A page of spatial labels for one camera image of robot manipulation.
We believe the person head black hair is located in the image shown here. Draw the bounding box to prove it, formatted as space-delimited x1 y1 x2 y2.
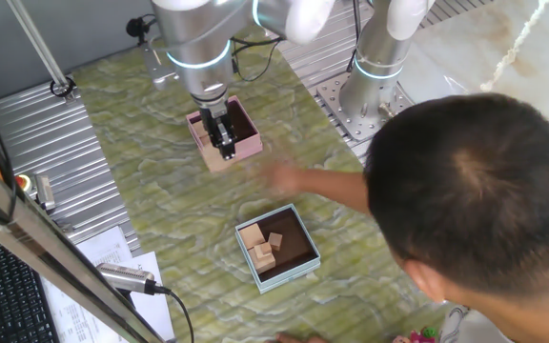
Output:
363 92 549 343

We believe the person right hand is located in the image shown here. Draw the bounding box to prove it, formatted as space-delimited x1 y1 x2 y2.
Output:
264 160 305 197

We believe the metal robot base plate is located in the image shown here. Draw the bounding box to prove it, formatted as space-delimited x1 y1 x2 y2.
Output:
315 71 415 143

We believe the green marble pattern mat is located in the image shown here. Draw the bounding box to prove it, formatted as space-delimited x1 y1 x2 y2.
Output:
71 23 452 343

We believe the plain white paper sheet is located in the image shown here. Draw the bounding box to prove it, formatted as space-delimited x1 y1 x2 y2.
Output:
121 251 176 342

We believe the silver depth camera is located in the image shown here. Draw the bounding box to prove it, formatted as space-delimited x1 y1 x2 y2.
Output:
95 261 159 296

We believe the small silver device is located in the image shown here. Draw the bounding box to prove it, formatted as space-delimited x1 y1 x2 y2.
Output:
33 173 57 212

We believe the black robot wrist cable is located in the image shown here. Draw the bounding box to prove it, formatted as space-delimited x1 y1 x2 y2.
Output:
229 35 284 84

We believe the large wooden cube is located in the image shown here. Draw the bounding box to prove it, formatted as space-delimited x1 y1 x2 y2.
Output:
238 222 267 251

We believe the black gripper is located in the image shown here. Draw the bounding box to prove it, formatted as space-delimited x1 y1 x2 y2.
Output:
199 104 237 162

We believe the steel frame beam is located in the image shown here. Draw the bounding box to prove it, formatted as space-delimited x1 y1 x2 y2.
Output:
0 132 166 343

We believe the light blue cardboard box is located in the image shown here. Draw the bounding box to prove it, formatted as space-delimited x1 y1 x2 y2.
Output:
234 203 322 295

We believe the small colourful toy figure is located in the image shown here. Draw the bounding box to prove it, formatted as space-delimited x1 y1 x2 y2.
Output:
391 326 440 343

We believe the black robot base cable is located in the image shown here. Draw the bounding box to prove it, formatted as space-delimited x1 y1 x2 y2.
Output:
347 0 362 73

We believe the pink cardboard box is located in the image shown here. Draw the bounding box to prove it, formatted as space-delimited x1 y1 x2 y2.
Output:
186 94 265 173

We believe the red emergency stop button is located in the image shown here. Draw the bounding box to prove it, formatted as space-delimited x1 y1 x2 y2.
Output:
14 173 35 194

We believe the person left hand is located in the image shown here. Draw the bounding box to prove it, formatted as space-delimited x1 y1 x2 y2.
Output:
264 332 331 343

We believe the black computer keyboard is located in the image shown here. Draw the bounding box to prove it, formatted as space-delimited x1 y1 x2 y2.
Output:
0 228 61 343

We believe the aluminium pole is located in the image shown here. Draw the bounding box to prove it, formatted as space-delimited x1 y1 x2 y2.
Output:
6 0 71 91

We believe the person right forearm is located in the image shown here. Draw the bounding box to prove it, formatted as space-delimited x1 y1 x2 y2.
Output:
297 166 372 216

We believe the white marble pattern sheet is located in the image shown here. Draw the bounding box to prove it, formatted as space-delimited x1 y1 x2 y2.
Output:
397 0 549 118

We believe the black cable ring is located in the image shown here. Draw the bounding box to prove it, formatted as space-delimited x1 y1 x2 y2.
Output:
49 75 79 104

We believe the white paper with table print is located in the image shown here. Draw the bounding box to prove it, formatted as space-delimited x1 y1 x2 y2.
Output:
40 226 135 343

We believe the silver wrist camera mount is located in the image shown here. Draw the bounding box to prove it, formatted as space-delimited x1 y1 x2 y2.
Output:
125 14 179 92

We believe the black camera cable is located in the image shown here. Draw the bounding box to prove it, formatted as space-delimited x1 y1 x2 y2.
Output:
152 284 195 343

